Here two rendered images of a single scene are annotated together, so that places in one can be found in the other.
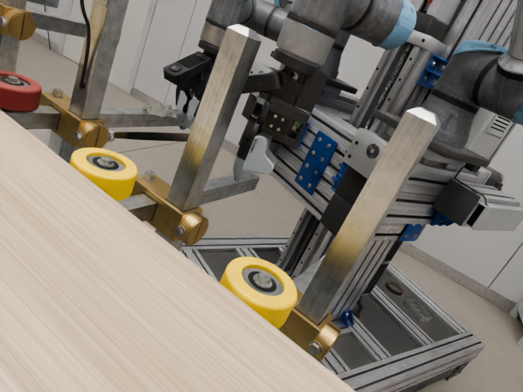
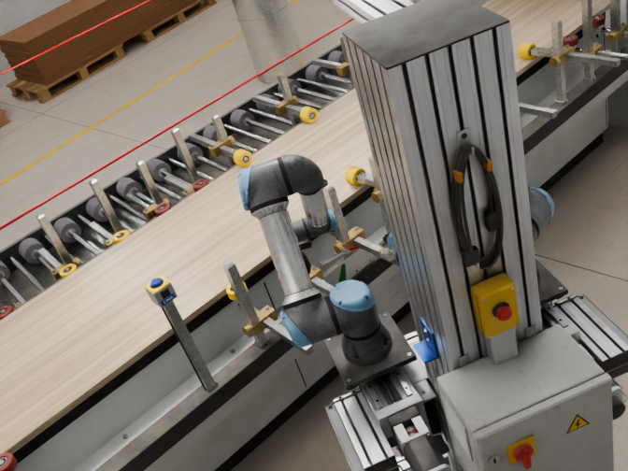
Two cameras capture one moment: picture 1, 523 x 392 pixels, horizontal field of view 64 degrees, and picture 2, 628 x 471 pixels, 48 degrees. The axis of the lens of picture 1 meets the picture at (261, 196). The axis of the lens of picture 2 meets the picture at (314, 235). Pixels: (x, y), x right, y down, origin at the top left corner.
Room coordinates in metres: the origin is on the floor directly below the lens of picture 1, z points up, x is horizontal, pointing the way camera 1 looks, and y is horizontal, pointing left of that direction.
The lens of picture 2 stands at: (1.96, -1.58, 2.55)
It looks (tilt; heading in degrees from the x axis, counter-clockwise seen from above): 35 degrees down; 127
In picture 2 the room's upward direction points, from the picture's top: 18 degrees counter-clockwise
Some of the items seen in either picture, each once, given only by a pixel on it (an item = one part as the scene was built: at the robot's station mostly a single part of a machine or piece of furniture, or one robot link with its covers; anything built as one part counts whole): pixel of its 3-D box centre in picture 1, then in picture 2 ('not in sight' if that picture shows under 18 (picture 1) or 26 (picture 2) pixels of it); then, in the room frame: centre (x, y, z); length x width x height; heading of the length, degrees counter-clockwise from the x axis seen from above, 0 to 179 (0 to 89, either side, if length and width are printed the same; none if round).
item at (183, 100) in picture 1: (187, 109); not in sight; (1.00, 0.26, 0.86); 0.06 x 0.03 x 0.09; 157
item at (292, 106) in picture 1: (286, 99); not in sight; (0.63, 0.03, 1.04); 0.09 x 0.08 x 0.12; 88
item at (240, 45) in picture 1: (187, 186); not in sight; (0.57, 0.11, 0.87); 0.04 x 0.04 x 0.48; 67
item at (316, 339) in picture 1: (290, 314); (259, 321); (0.48, -0.10, 0.80); 0.14 x 0.06 x 0.05; 67
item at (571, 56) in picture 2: not in sight; (570, 55); (1.29, 1.74, 0.95); 0.50 x 0.04 x 0.04; 157
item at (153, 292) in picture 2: not in sight; (161, 292); (0.37, -0.36, 1.18); 0.07 x 0.07 x 0.08; 67
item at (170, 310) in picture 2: not in sight; (188, 345); (0.37, -0.37, 0.93); 0.05 x 0.05 x 0.45; 67
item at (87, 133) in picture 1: (71, 121); (349, 241); (0.67, 0.36, 0.85); 0.14 x 0.06 x 0.05; 67
